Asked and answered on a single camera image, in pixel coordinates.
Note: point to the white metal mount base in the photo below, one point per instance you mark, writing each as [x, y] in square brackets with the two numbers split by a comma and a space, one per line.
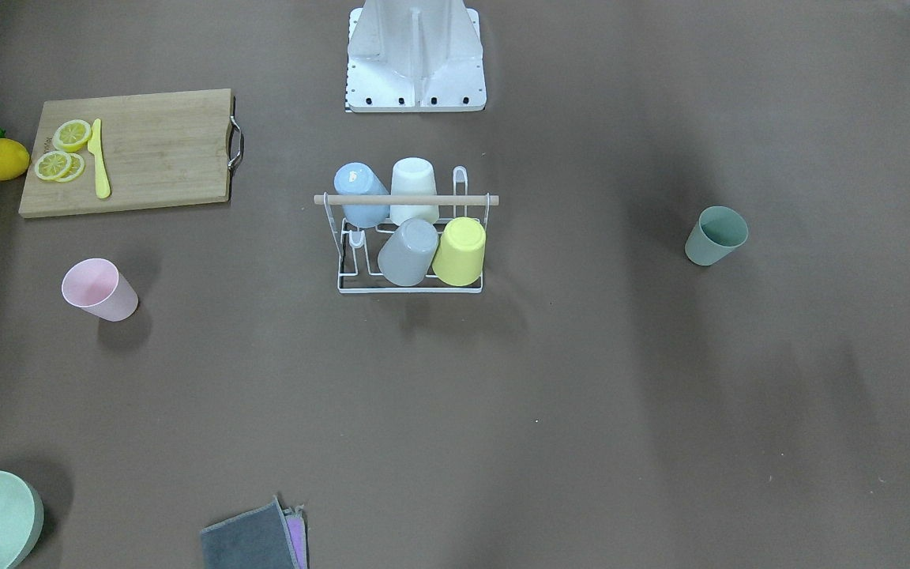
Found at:
[414, 57]

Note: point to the purple cloth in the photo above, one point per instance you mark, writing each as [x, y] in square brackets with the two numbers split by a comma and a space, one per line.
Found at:
[296, 525]

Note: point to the white wire cup rack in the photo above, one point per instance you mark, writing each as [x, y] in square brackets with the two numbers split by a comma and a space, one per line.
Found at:
[357, 270]

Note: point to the grey folded cloth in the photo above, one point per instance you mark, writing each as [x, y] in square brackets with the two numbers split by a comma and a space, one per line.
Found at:
[256, 539]

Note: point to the bamboo cutting board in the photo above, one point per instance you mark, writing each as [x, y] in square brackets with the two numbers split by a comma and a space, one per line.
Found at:
[160, 150]

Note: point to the yellow plastic knife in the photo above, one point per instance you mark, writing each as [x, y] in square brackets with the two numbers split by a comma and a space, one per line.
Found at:
[95, 147]

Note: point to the lemon slice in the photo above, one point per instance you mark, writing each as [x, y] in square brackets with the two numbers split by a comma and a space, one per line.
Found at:
[52, 166]
[72, 136]
[75, 170]

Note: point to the white cup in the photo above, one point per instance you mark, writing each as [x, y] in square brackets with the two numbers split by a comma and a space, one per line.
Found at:
[413, 177]

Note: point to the light blue cup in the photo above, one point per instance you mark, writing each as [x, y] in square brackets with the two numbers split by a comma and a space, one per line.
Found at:
[357, 180]

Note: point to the grey cup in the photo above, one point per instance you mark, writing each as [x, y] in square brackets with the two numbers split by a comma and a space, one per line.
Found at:
[408, 254]

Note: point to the yellow cup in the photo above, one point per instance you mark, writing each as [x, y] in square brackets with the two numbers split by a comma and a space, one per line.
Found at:
[458, 261]

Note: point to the pink cup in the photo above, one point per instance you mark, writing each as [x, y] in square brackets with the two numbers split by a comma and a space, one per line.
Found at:
[97, 287]

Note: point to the green cup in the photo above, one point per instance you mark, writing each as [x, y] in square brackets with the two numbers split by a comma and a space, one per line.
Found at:
[718, 232]

